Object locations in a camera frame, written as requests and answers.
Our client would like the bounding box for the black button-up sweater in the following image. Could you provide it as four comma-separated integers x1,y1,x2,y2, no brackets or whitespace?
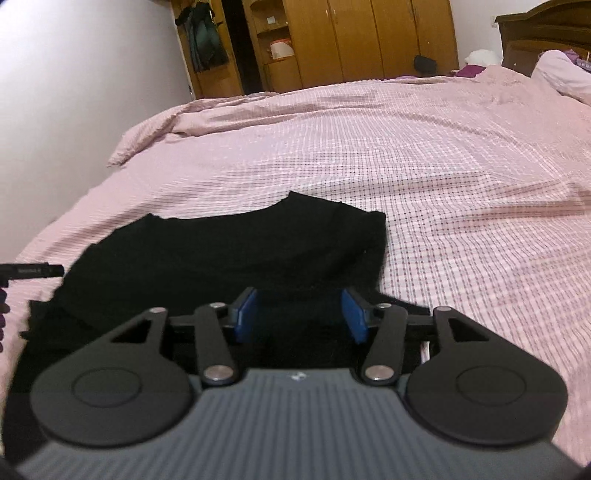
7,190,432,393

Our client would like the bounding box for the purple ruffled pillow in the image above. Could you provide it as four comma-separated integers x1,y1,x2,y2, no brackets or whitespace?
566,48,591,73

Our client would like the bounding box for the dark hanging jacket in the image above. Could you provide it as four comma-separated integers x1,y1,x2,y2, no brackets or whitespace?
174,0,230,73

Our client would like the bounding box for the white plush toy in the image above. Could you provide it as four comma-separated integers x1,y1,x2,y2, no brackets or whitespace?
464,48,502,66

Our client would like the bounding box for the pink checked blanket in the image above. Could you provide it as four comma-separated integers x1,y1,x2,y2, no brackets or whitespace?
0,65,591,468

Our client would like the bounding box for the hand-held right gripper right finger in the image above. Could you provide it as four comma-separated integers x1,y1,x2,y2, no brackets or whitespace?
341,286,491,387

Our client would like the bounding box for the dark wooden headboard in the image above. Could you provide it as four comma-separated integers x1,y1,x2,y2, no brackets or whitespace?
495,0,591,71

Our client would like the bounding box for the wooden wardrobe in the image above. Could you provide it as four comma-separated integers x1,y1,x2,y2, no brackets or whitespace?
242,0,461,93

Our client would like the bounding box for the person's left hand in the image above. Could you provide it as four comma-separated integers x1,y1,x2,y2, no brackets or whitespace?
0,301,11,354

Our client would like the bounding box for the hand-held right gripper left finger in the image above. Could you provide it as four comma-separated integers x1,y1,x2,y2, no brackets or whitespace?
108,286,258,387

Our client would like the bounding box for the wooden coat rack panel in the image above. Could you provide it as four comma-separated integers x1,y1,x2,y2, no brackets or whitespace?
170,0,245,100

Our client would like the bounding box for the white pillow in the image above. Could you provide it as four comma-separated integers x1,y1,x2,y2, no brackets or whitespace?
531,50,591,105

